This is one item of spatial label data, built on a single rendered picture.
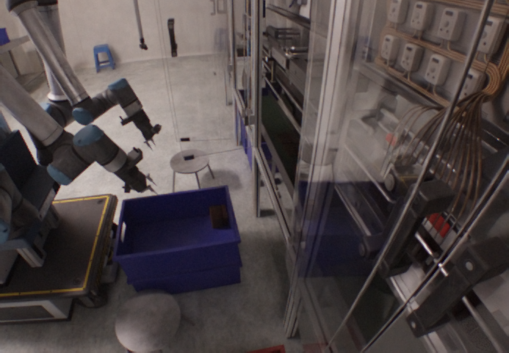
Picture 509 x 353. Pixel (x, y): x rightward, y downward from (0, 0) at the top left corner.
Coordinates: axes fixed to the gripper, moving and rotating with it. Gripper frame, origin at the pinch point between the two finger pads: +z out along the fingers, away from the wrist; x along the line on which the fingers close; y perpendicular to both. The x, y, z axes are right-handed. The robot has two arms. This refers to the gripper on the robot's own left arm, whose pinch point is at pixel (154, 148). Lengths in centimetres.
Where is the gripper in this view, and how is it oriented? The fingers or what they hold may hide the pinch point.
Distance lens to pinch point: 142.3
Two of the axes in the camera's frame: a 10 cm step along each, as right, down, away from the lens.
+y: 9.1, -3.7, -1.8
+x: -0.3, -5.0, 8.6
